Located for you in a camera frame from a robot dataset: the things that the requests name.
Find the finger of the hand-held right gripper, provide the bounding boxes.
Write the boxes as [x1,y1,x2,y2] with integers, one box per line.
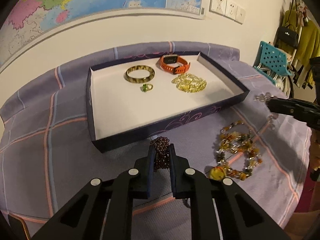
[266,102,310,122]
[269,97,313,108]

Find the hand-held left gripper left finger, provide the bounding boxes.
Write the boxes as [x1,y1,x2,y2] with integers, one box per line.
[30,144,157,240]

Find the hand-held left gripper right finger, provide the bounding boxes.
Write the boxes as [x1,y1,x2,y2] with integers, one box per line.
[169,144,292,240]

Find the purple bead bracelet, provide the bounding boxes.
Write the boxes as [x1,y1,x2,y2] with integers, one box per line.
[150,137,173,172]

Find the clear crystal bead bracelet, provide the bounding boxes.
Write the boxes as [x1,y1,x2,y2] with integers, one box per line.
[254,93,278,130]

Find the amber yellow pendant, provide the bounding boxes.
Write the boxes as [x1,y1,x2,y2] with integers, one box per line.
[209,166,227,181]

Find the dark blue shallow box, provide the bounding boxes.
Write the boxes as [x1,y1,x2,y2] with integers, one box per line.
[86,51,250,153]

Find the mixed stone bead necklace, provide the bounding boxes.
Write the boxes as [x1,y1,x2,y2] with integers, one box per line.
[212,120,263,182]

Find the yellow bead necklace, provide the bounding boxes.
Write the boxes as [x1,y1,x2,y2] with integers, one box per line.
[172,73,207,93]

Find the tortoiseshell bangle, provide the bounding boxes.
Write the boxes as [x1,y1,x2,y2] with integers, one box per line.
[125,65,155,84]

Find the orange smartwatch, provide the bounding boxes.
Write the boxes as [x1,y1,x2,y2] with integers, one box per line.
[160,54,192,75]

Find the person's right hand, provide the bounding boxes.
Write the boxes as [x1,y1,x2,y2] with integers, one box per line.
[309,133,320,173]

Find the olive green garment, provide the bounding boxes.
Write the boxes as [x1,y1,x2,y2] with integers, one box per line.
[281,6,320,88]

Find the teal plastic stool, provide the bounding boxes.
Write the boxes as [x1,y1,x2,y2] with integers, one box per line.
[252,41,293,83]

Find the black handbag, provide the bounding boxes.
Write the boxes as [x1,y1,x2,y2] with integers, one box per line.
[276,24,300,49]

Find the black phone with gold edge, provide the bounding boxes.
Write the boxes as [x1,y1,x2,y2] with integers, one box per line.
[7,214,30,240]

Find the white wall switch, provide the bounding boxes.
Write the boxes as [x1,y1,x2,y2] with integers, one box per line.
[236,6,246,24]

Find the white wall socket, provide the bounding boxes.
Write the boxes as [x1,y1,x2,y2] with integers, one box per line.
[209,0,228,14]
[225,0,239,19]

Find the colourful wall map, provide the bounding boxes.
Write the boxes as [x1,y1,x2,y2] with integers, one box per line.
[0,0,206,67]

